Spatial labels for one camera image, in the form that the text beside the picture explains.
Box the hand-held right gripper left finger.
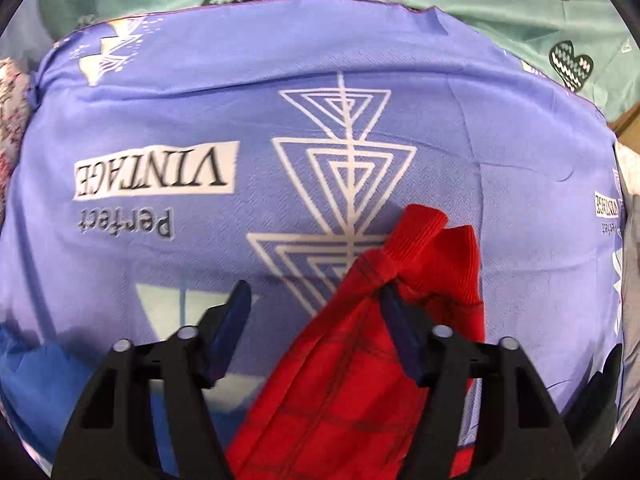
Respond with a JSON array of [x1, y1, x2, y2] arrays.
[[51, 280, 253, 480]]

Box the purple printed blanket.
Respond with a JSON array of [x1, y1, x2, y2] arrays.
[[0, 1, 625, 480]]

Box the floral patterned cloth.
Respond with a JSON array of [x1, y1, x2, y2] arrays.
[[0, 56, 35, 221]]

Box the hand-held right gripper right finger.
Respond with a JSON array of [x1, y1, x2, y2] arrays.
[[378, 287, 582, 480]]

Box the red web-patterned pants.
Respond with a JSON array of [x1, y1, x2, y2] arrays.
[[224, 204, 486, 480]]

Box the teal printed bed sheet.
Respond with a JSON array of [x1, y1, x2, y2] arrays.
[[39, 0, 640, 126]]

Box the grey cloth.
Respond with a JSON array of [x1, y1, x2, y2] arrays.
[[614, 142, 640, 361]]

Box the blue cloth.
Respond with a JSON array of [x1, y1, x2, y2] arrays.
[[0, 324, 101, 461]]

